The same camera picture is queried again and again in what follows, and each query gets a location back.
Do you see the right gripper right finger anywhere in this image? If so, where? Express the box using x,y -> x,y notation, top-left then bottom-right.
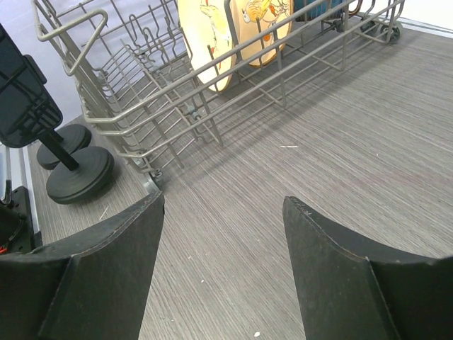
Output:
282,196 -> 452,339

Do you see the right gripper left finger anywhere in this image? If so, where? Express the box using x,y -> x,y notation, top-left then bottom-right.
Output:
1,192 -> 165,339

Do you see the black phone stand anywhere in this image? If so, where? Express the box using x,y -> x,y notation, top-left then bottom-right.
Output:
36,124 -> 92,170
23,55 -> 116,205

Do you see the rear yellow bird plate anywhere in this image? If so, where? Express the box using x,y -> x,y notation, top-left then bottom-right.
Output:
230,0 -> 294,60

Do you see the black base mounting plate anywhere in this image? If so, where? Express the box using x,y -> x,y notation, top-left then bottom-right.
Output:
1,186 -> 42,255

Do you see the grey wire dish rack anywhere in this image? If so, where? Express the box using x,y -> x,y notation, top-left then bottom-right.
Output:
32,1 -> 404,190

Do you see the blue ceramic cup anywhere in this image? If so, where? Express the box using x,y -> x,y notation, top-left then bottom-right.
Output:
294,0 -> 344,22

